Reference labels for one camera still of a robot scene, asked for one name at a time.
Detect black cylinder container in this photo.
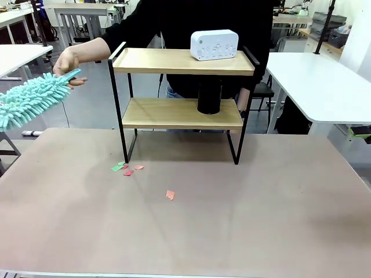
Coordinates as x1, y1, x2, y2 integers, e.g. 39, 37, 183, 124
197, 81, 223, 115

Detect white rectangular alarm clock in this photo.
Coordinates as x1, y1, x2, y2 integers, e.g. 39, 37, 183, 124
190, 29, 239, 62

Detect teal chenille duster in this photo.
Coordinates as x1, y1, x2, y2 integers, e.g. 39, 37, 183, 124
0, 68, 83, 133

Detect person's right forearm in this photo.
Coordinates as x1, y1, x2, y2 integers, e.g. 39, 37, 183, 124
74, 27, 137, 64

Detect person's left forearm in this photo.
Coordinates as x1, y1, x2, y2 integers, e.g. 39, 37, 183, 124
237, 87, 252, 110

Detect person's right hand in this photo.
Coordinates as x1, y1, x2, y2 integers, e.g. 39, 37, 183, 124
52, 47, 89, 90

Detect large white table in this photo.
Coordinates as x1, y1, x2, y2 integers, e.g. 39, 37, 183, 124
265, 52, 371, 134

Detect black bag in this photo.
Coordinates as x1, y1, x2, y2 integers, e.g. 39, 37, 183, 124
274, 95, 313, 135

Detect wooden desk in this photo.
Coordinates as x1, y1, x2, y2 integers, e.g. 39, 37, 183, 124
297, 27, 344, 54

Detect black plastic crate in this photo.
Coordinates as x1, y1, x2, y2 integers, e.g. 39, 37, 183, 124
328, 28, 350, 45

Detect black chair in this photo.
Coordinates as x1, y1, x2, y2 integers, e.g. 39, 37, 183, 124
249, 74, 275, 122

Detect thin black pole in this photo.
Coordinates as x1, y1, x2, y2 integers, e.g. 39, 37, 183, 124
314, 0, 337, 56

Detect stacked grey storage trays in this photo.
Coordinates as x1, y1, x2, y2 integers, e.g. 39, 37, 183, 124
310, 11, 348, 41

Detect person in black sweater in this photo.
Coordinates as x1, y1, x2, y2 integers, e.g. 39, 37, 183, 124
100, 0, 275, 101

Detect thick black pole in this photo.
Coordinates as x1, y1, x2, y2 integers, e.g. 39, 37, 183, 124
31, 0, 49, 47

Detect small white table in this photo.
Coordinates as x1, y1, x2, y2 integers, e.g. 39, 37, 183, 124
0, 43, 54, 128

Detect grey folding chair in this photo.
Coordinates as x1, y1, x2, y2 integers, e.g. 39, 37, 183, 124
0, 130, 21, 176

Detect long white workbench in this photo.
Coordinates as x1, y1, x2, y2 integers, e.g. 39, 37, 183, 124
0, 7, 35, 44

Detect black frame wooden two-tier shelf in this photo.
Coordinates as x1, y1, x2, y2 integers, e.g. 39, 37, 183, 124
107, 42, 261, 165

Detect grey metal frame desk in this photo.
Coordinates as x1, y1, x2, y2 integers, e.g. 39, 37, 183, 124
52, 3, 126, 52

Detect black floor cable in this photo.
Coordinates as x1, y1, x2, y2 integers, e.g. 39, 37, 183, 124
59, 101, 71, 128

